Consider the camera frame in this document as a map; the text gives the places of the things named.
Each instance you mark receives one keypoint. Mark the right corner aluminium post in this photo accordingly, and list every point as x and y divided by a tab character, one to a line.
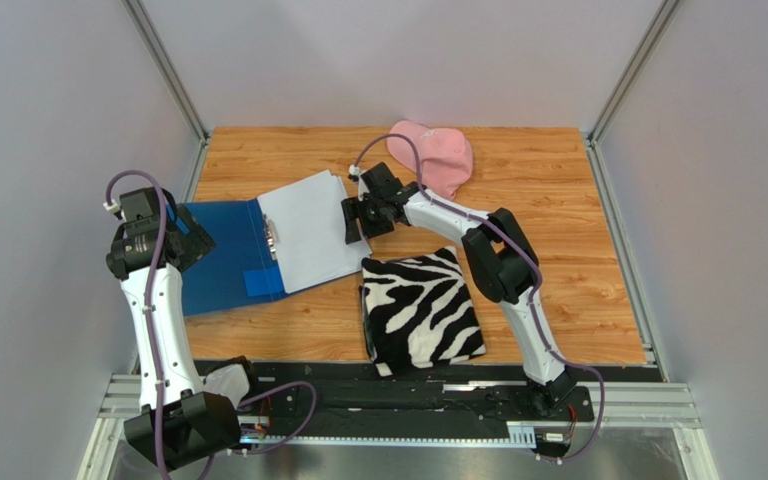
632	71

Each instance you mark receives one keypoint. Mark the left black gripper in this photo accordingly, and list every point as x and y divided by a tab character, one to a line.
195	243

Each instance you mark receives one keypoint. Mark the blue file folder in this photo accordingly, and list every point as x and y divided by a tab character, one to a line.
240	270

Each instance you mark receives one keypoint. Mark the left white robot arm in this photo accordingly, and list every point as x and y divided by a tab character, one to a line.
164	333

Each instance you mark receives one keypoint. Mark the left corner aluminium post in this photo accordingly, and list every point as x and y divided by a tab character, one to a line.
151	38

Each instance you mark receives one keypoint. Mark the corner aluminium post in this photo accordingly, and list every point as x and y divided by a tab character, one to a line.
632	71
151	38

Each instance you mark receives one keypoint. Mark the aluminium frame rail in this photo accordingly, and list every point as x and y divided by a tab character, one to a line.
629	406

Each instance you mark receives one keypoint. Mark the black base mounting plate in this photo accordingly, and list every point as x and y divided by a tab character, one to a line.
452	403

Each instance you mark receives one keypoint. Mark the metal folder clip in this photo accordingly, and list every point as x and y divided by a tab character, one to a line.
271	236

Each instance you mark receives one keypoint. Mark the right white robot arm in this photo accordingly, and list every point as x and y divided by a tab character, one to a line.
501	261

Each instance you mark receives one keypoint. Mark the zebra print cushion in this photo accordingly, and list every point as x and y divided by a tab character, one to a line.
417	313

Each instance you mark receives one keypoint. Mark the pink baseball cap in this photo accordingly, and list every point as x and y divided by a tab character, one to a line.
446	156

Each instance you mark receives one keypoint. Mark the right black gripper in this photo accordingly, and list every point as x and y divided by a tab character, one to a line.
353	221

